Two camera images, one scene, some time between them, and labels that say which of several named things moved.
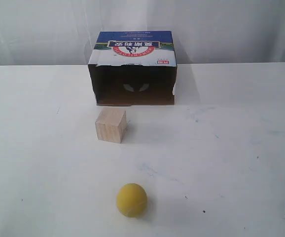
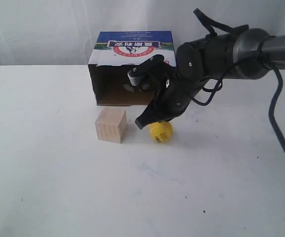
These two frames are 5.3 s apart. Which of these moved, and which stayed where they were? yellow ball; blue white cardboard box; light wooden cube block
Moved: yellow ball
Stayed: blue white cardboard box; light wooden cube block
